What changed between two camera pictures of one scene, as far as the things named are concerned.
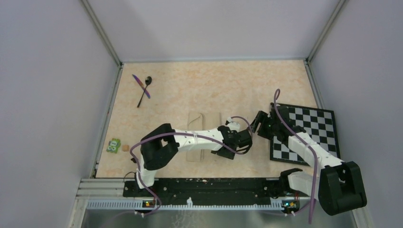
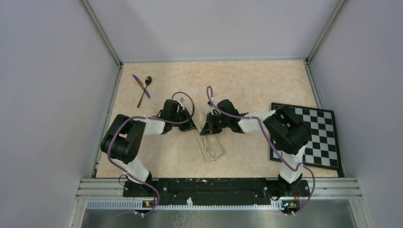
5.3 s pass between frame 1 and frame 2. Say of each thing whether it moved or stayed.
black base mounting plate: stayed
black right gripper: moved
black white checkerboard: stayed
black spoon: stayed
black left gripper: moved
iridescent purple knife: stayed
